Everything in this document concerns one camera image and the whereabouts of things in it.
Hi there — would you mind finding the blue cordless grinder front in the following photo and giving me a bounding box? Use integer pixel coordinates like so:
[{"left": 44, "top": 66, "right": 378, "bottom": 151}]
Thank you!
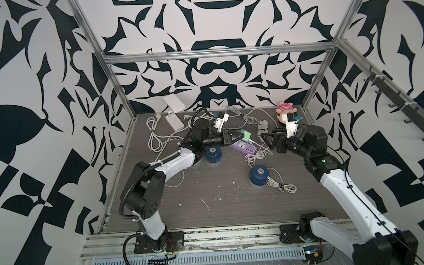
[{"left": 249, "top": 165, "right": 269, "bottom": 189}]

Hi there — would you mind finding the purple power strip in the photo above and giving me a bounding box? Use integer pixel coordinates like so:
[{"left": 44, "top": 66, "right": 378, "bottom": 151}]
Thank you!
[{"left": 230, "top": 140, "right": 257, "bottom": 155}]

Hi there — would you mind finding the white coiled power cable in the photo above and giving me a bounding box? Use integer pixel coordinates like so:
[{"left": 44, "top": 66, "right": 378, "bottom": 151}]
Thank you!
[
  {"left": 145, "top": 111, "right": 185, "bottom": 153},
  {"left": 183, "top": 110, "right": 215, "bottom": 128}
]

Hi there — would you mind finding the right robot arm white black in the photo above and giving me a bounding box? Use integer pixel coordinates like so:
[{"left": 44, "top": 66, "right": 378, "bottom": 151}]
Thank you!
[{"left": 261, "top": 125, "right": 424, "bottom": 265}]

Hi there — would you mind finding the white folding desk lamp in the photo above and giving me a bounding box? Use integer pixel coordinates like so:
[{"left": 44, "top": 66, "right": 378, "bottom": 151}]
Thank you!
[{"left": 163, "top": 94, "right": 186, "bottom": 132}]

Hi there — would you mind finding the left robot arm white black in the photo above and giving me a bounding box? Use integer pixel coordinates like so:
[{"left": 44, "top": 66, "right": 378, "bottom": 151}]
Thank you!
[{"left": 118, "top": 117, "right": 245, "bottom": 241}]

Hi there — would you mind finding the grey wall hook rail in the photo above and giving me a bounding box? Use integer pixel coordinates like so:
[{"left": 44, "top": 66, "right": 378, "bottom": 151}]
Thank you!
[{"left": 362, "top": 63, "right": 424, "bottom": 147}]

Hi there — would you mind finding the white USB cable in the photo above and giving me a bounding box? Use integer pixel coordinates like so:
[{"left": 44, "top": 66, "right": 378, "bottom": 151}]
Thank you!
[{"left": 265, "top": 165, "right": 298, "bottom": 196}]

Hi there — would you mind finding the green charger adapter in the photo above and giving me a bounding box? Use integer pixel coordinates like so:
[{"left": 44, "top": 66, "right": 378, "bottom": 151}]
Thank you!
[{"left": 240, "top": 129, "right": 251, "bottom": 143}]

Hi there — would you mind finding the pink cartoon face toy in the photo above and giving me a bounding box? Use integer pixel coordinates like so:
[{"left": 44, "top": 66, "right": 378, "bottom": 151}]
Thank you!
[{"left": 276, "top": 102, "right": 297, "bottom": 124}]

